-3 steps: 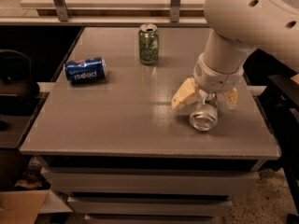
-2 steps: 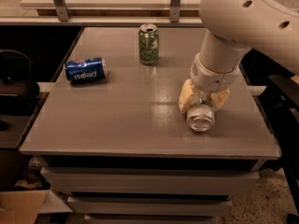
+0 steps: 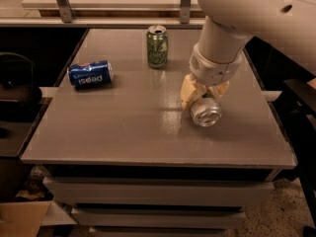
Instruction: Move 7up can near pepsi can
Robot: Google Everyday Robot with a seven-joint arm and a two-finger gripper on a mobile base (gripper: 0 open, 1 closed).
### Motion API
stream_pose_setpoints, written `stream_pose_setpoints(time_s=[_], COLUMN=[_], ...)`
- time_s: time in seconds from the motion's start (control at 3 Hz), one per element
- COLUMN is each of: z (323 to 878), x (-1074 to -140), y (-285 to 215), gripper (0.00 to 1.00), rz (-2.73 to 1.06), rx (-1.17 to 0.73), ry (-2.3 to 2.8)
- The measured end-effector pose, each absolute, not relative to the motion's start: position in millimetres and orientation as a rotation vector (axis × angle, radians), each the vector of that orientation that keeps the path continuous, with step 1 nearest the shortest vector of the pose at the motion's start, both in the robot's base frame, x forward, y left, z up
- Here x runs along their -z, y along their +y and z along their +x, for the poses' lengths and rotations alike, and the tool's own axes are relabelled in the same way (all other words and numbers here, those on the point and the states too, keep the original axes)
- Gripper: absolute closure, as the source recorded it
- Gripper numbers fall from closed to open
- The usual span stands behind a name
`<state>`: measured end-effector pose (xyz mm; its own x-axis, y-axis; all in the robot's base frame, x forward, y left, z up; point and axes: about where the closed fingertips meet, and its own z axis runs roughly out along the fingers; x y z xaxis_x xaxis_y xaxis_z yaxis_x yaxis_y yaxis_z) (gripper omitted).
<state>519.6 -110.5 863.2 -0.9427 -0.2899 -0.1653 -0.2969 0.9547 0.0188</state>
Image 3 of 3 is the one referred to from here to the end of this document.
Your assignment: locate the green soda can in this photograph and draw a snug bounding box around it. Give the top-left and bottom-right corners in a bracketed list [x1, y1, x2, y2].
[146, 25, 168, 68]

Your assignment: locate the silver 7up can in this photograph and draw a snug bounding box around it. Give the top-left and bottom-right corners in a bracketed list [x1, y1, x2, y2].
[190, 98, 222, 127]

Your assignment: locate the black chair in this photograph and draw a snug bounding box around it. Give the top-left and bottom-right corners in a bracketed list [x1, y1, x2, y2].
[0, 52, 42, 122]

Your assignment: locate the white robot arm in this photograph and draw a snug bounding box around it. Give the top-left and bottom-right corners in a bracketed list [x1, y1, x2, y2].
[181, 0, 316, 110]

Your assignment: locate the cardboard box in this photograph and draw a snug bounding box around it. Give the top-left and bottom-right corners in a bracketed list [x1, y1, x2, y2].
[0, 190, 53, 237]

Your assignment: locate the grey drawer cabinet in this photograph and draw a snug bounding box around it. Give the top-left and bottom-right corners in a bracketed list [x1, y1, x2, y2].
[23, 30, 295, 237]

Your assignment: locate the blue pepsi can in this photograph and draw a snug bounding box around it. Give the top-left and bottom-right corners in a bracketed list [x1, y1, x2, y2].
[67, 60, 114, 87]

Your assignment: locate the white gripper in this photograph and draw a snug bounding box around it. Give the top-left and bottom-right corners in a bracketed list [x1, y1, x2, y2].
[180, 44, 242, 110]

